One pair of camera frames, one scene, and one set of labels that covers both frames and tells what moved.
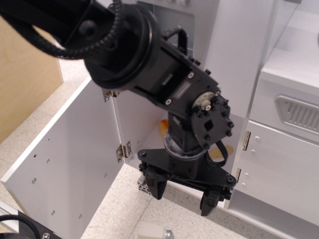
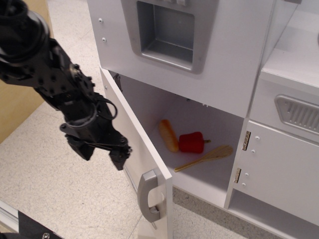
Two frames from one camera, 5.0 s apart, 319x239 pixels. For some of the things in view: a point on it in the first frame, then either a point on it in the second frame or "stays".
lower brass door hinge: [238, 173] stays
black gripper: [199, 172] to [99, 131]
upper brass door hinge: [246, 140] stays
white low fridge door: [62, 181] to [144, 156]
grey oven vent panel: [298, 114] stays
